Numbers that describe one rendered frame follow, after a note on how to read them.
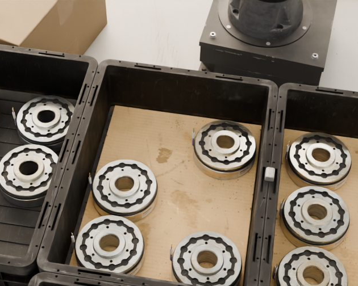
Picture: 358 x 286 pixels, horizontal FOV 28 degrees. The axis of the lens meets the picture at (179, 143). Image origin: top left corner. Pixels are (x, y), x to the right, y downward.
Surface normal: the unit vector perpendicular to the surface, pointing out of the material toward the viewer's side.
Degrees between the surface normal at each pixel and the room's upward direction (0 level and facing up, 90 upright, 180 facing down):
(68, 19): 90
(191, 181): 0
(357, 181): 0
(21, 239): 0
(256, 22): 75
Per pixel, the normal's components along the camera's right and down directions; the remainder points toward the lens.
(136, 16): 0.02, -0.61
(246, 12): -0.60, 0.42
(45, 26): 0.91, 0.35
